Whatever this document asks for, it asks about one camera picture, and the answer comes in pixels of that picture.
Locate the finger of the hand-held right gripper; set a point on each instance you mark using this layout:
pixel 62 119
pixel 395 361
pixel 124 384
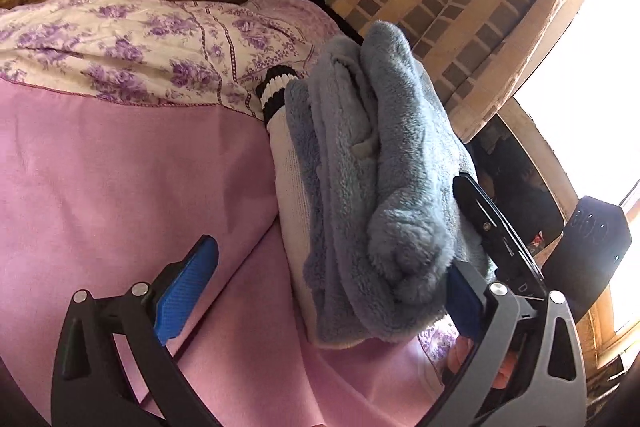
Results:
pixel 492 232

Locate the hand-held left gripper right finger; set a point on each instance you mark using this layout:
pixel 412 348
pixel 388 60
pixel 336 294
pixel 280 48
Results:
pixel 462 302

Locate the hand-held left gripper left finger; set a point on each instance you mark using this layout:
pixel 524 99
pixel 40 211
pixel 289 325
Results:
pixel 185 287

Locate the grey fleece towel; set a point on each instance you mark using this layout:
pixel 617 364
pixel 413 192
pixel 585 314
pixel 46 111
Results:
pixel 380 167

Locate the dark furniture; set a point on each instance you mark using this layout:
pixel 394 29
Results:
pixel 520 177

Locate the pink bed sheet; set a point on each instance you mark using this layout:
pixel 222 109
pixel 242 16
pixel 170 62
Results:
pixel 125 187

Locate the white knit garment black stripes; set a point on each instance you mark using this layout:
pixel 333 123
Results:
pixel 292 187

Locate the bright window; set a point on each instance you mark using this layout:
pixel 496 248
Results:
pixel 590 82

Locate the purple floral quilt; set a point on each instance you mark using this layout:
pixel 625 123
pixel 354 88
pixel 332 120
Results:
pixel 150 42

